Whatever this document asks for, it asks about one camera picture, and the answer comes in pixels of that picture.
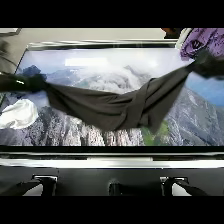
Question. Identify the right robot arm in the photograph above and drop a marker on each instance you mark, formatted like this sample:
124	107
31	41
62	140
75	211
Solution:
210	65

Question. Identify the silver frame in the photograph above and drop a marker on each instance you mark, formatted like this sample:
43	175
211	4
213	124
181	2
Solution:
100	163

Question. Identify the white garment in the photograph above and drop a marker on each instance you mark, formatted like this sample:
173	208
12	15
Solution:
18	115

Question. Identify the dark blue garment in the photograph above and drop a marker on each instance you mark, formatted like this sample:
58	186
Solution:
31	70

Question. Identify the purple printed garment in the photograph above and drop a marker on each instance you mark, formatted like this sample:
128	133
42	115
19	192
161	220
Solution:
208	40

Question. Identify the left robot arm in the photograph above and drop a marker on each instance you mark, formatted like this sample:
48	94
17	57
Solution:
20	82

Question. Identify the dark grey garment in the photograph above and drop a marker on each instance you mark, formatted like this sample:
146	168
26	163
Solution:
110	106

